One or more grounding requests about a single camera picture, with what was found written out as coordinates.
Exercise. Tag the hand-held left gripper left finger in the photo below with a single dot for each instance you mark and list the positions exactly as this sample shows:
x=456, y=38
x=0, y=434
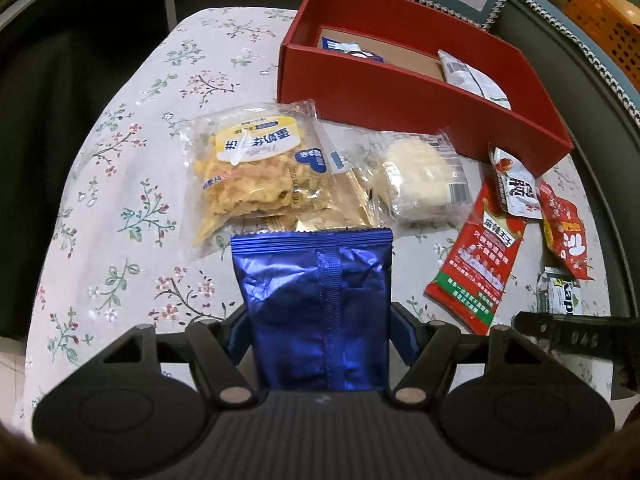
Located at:
x=235, y=342

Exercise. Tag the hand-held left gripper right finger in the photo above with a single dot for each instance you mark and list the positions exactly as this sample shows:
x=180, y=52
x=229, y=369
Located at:
x=405, y=335

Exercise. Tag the small green white packet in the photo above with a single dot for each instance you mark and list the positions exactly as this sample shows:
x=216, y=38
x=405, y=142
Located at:
x=560, y=295

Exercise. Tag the blue foil snack packet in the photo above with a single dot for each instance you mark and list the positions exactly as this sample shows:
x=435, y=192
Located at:
x=310, y=310

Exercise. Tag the long red snack packet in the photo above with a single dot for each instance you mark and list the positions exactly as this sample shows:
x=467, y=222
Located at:
x=475, y=265

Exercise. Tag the small red snack packet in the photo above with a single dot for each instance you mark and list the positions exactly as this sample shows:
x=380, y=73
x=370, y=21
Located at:
x=567, y=235

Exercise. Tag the clear packet of tan biscuits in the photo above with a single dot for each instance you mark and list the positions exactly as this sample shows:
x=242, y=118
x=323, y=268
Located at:
x=345, y=195

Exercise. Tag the clear packet round white pastry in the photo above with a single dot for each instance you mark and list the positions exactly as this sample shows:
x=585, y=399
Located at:
x=420, y=175

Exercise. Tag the clear packet of yellow crisps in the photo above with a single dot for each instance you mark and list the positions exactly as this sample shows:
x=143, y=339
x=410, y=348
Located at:
x=250, y=180

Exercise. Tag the white and red snack packet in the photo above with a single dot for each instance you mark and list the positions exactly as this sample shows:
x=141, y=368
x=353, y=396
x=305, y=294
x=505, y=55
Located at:
x=517, y=190

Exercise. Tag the red cardboard box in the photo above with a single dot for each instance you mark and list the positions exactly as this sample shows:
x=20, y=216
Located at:
x=400, y=95

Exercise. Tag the white snack packet green print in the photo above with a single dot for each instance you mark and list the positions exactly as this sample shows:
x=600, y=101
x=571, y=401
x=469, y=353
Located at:
x=470, y=77

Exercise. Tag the blue and white snack packet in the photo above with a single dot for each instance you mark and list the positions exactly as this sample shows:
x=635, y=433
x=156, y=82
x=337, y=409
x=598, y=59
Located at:
x=345, y=47

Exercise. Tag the floral tablecloth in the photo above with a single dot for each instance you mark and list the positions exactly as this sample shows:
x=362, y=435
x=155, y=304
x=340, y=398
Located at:
x=125, y=210

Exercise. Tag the teal sofa cover houndstooth trim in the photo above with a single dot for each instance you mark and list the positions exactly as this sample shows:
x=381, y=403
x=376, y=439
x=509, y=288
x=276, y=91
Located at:
x=600, y=90

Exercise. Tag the orange plastic basket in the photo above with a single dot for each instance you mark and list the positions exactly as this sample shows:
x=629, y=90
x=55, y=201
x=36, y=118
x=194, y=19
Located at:
x=605, y=25

